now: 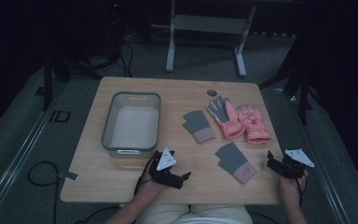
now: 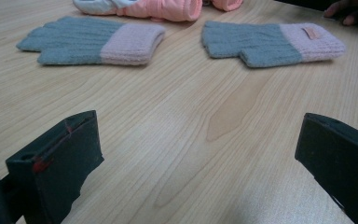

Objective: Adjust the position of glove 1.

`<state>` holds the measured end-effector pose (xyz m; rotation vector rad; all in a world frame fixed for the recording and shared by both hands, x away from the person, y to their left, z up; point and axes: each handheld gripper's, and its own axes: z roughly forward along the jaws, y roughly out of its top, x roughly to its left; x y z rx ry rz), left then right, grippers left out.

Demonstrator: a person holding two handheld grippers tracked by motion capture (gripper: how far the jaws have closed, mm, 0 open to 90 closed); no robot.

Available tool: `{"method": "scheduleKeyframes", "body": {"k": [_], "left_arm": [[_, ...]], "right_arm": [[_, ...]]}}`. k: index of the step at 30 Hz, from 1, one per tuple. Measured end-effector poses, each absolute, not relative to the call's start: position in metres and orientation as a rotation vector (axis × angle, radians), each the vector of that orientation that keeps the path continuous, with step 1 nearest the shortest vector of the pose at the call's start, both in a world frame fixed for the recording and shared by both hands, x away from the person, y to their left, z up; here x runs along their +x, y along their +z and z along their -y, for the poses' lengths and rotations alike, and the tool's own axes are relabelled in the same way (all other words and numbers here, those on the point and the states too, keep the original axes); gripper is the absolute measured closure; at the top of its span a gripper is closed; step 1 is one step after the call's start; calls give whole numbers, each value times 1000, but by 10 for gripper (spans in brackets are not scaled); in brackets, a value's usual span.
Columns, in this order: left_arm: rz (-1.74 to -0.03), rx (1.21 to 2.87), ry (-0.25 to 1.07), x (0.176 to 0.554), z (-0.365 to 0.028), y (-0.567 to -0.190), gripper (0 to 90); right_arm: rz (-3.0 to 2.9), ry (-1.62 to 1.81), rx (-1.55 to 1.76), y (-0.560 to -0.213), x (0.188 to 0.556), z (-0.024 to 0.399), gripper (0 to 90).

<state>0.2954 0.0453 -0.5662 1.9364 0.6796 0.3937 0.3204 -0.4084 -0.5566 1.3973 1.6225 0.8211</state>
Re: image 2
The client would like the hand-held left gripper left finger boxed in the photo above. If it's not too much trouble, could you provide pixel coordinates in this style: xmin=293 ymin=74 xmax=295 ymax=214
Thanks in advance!
xmin=5 ymin=109 xmax=104 ymax=224

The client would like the labelled grey pink knit glove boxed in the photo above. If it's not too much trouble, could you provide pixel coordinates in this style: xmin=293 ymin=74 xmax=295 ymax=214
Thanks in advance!
xmin=200 ymin=20 xmax=347 ymax=69

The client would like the pink glove with print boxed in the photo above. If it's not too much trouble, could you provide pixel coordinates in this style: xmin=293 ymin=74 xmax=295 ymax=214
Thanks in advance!
xmin=210 ymin=0 xmax=244 ymax=12

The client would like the pink glove with grey palm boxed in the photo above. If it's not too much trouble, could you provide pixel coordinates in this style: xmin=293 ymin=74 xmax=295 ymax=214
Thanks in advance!
xmin=72 ymin=0 xmax=204 ymax=22

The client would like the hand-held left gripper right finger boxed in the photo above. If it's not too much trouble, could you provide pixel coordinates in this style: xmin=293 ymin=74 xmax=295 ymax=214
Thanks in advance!
xmin=294 ymin=112 xmax=358 ymax=224

